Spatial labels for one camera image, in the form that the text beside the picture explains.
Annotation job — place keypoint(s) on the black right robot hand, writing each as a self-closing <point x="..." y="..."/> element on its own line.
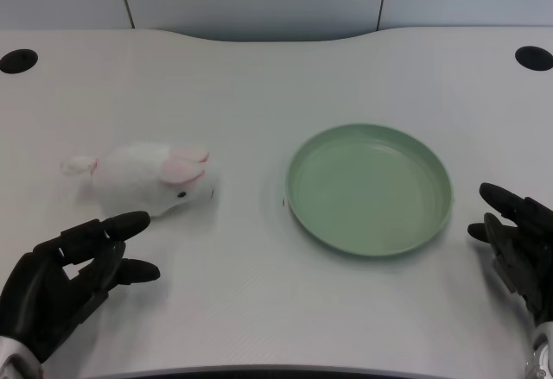
<point x="523" y="262"/>

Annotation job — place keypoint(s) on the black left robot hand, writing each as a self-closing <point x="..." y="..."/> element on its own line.
<point x="39" y="292"/>

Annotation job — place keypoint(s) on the white plush rabbit doll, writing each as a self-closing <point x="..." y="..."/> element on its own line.
<point x="147" y="180"/>

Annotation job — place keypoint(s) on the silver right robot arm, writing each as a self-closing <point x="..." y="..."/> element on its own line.
<point x="541" y="353"/>

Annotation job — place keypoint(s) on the green round plate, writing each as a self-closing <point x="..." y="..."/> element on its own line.
<point x="369" y="189"/>

